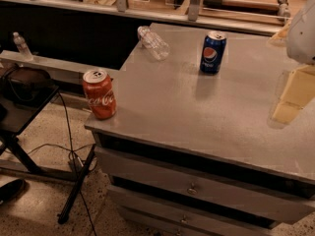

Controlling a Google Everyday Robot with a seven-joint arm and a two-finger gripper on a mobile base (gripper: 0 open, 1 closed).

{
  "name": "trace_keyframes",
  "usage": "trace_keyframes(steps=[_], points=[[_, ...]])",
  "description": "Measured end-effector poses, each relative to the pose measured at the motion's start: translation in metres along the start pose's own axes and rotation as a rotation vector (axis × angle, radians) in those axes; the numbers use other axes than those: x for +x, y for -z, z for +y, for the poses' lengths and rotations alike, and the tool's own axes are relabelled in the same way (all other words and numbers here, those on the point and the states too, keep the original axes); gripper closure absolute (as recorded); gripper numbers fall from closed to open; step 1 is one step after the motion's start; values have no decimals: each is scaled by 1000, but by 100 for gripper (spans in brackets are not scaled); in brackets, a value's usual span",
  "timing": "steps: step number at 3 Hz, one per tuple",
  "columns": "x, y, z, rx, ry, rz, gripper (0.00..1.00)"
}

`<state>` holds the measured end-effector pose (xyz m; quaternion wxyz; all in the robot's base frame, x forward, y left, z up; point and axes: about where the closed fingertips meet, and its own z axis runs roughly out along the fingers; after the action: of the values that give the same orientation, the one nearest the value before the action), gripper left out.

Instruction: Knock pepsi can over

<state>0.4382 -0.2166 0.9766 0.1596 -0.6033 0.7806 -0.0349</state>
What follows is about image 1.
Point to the clear plastic bottle lying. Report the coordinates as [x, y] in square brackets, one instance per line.
[153, 43]

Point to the red coca-cola can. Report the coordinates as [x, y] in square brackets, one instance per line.
[99, 93]

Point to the dark brown bag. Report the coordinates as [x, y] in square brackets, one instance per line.
[25, 85]

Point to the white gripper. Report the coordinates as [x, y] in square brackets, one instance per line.
[302, 36]

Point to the grey low shelf ledge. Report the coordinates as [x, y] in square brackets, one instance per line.
[60, 70]

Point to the cabinet drawer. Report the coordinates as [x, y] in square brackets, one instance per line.
[254, 200]
[177, 219]

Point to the middle cabinet drawer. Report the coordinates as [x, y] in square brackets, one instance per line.
[177, 219]

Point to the blue pepsi can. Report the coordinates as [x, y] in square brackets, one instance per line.
[212, 52]

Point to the black shoe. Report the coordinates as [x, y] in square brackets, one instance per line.
[11, 190]

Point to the grey drawer cabinet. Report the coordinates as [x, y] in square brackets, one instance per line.
[170, 111]

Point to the long back counter rail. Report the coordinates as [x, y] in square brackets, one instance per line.
[200, 22]

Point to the small upright water bottle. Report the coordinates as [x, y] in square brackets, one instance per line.
[22, 46]

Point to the top cabinet drawer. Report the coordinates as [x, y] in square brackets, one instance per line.
[254, 200]

